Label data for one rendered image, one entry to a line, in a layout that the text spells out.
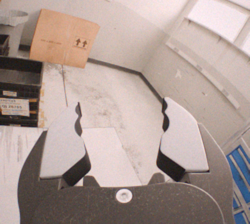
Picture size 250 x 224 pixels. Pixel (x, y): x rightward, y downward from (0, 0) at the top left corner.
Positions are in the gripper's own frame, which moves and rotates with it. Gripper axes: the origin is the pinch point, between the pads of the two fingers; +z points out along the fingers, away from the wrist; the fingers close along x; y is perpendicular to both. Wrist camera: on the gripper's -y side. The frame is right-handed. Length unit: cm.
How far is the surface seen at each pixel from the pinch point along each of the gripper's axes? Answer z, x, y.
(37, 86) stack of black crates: 50, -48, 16
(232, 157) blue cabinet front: 39, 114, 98
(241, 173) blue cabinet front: 19, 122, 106
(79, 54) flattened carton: 209, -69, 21
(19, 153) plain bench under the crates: 6.3, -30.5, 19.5
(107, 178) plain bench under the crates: 9.6, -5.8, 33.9
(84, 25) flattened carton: 207, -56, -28
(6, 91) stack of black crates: 41, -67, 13
